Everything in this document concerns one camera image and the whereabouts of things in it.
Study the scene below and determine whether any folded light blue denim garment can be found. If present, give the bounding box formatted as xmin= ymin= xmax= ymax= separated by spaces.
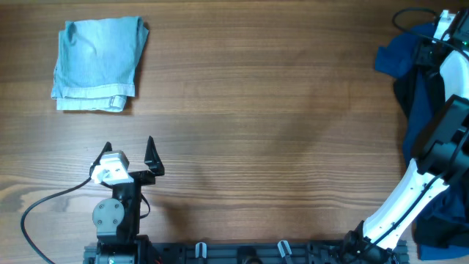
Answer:
xmin=51 ymin=16 xmax=149 ymax=112

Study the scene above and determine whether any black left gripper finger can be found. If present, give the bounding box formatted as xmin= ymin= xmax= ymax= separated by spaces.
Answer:
xmin=89 ymin=142 xmax=112 ymax=176
xmin=144 ymin=136 xmax=165 ymax=175

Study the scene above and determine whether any dark blue garment pile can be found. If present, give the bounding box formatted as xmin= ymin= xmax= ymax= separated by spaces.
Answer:
xmin=374 ymin=33 xmax=468 ymax=260

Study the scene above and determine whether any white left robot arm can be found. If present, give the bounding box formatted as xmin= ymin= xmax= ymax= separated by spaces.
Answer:
xmin=83 ymin=136 xmax=165 ymax=264

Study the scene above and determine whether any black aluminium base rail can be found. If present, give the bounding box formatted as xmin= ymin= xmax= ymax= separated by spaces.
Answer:
xmin=83 ymin=240 xmax=410 ymax=264

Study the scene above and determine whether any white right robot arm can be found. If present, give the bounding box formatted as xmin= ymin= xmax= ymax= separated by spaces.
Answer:
xmin=336 ymin=38 xmax=468 ymax=263

